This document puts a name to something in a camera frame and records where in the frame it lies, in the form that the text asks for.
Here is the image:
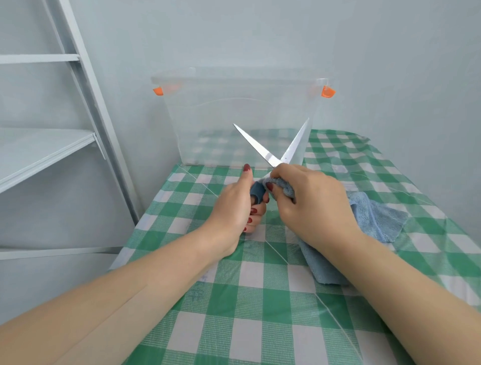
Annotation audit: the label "white metal shelf rack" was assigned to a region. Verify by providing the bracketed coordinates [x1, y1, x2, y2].
[0, 0, 142, 261]

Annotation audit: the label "person's left forearm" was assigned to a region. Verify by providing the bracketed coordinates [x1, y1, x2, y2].
[0, 229, 230, 365]

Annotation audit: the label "blue handled steel scissors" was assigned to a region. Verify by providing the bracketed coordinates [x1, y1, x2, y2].
[232, 117, 311, 206]

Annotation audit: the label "person's right hand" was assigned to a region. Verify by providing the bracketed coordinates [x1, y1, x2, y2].
[265, 163, 363, 260]

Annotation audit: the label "clear plastic storage box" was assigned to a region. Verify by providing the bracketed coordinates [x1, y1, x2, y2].
[151, 67, 336, 169]

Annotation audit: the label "green white checkered tablecloth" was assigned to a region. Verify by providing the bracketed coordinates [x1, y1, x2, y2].
[109, 129, 481, 365]

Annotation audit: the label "person's right forearm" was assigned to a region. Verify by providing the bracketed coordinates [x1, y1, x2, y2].
[334, 231, 481, 365]

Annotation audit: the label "blue microfibre cloth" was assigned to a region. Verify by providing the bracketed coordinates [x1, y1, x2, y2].
[263, 177, 409, 286]

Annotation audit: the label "person's left hand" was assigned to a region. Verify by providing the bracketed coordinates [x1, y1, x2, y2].
[197, 163, 271, 260]

